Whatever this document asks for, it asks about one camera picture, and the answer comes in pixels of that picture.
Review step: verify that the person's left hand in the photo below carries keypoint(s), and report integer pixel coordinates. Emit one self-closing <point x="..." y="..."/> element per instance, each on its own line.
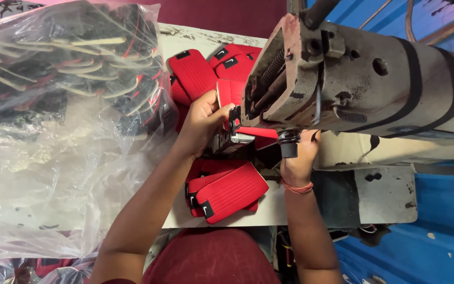
<point x="199" y="126"/>

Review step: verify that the dark grey cloth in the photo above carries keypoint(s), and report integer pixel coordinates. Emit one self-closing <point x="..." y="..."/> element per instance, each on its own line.
<point x="335" y="199"/>

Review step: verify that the person's right hand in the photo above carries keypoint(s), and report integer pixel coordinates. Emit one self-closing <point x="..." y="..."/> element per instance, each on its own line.
<point x="306" y="165"/>

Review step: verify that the crumpled clear plastic bags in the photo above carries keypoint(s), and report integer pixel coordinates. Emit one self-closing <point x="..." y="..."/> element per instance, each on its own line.
<point x="22" y="272"/>

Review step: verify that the clear bag of black shoe parts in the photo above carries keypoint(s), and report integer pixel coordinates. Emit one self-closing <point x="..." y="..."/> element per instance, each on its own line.
<point x="61" y="118"/>

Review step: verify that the red thread wrist band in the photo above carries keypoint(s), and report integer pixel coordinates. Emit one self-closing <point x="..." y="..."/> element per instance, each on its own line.
<point x="298" y="188"/>

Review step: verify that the person's maroon clothing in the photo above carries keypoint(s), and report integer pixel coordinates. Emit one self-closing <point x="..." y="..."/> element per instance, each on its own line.
<point x="211" y="258"/>

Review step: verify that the worn grey industrial sewing machine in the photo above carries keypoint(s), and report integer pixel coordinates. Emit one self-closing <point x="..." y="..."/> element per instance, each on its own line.
<point x="369" y="83"/>

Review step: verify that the red padded shoe tongue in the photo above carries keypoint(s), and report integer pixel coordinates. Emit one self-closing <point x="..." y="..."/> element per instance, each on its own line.
<point x="179" y="94"/>
<point x="193" y="73"/>
<point x="205" y="182"/>
<point x="239" y="69"/>
<point x="231" y="92"/>
<point x="215" y="165"/>
<point x="237" y="49"/>
<point x="233" y="195"/>

